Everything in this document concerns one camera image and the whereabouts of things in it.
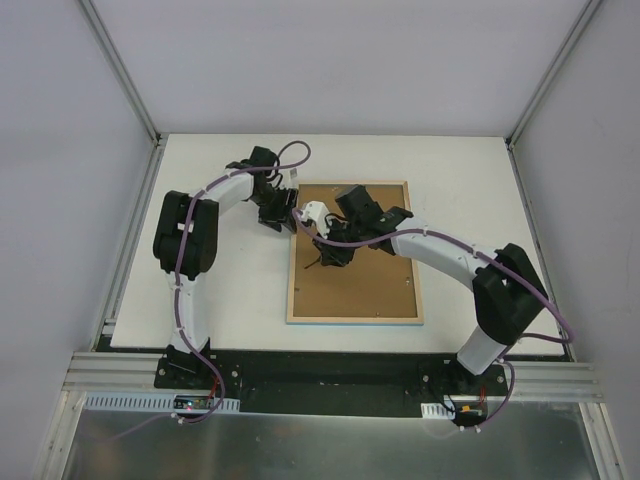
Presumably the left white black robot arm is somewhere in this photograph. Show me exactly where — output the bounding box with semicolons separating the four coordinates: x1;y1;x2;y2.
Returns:
152;140;311;389

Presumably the grey cable duct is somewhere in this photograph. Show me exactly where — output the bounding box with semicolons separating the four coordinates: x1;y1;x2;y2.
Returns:
420;402;456;421
84;392;219;415

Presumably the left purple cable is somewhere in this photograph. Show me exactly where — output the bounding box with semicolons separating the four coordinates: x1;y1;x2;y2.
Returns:
104;140;314;444

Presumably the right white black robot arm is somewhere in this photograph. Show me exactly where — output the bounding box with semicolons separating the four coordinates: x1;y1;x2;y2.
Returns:
297;185;549;395

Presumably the left aluminium corner post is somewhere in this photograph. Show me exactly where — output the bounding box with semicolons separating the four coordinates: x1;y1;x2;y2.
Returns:
76;0;161;146

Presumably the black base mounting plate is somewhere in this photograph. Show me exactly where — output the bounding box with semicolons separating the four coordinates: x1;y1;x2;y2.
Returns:
154;348;507;418

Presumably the left grey cable duct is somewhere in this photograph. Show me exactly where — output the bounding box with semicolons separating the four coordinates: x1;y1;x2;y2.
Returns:
84;392;219;415

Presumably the blue wooden picture frame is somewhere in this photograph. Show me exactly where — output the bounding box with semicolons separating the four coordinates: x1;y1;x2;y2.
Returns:
285;179;426;326

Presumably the right grey cable duct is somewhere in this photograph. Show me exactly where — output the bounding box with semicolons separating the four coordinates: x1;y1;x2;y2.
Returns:
420;402;456;421

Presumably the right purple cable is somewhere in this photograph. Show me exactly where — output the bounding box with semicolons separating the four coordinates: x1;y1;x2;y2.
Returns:
292;208;576;441

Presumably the purple cable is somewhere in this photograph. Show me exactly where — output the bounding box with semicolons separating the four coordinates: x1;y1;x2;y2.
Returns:
104;140;314;444
292;208;576;441

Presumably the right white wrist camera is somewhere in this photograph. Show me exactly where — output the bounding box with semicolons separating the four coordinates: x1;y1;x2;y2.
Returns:
298;201;330;239

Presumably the red handled screwdriver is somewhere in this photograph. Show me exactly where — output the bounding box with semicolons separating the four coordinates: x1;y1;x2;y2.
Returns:
304;256;322;269

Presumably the right aluminium corner post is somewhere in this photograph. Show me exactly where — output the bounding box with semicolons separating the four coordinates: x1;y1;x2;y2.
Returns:
505;0;605;150

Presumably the aluminium front rail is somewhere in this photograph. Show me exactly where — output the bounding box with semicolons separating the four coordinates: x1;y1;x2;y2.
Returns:
63;352;604;403

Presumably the brown fibreboard frame backing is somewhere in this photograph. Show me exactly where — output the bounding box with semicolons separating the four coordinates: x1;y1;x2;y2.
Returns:
292;184;419;319

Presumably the aluminium corner post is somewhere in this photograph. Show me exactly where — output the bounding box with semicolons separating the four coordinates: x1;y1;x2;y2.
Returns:
76;0;161;146
505;0;605;150

